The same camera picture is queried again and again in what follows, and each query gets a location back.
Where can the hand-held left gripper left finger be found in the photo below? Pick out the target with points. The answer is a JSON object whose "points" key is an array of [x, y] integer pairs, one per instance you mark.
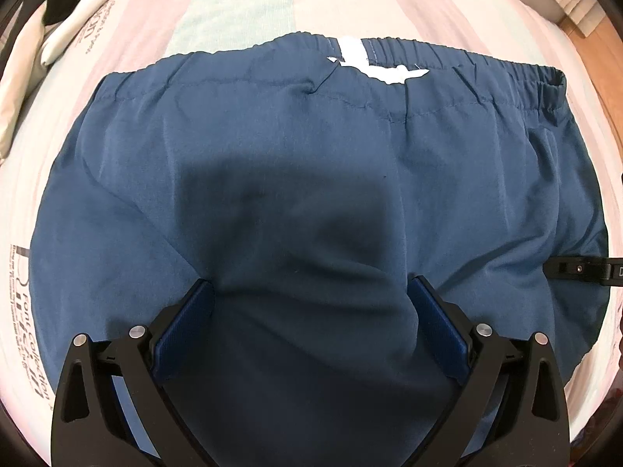
{"points": [[180, 331]]}

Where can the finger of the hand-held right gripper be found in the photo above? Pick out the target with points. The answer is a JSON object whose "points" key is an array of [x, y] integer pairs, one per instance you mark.
{"points": [[577, 269]]}

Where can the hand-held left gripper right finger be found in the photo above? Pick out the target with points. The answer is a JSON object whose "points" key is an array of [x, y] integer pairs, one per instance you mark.
{"points": [[440, 331]]}

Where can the blue and white hooded jacket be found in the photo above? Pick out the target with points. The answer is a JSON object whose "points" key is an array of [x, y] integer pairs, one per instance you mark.
{"points": [[292, 180]]}

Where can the wooden headboard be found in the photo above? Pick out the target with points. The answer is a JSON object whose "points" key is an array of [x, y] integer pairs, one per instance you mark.
{"points": [[584, 24]]}

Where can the black and beige garment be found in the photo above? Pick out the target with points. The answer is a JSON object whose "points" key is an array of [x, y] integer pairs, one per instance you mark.
{"points": [[82, 14]]}

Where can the bed with striped sheet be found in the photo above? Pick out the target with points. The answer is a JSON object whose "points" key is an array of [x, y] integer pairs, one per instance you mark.
{"points": [[233, 0]]}

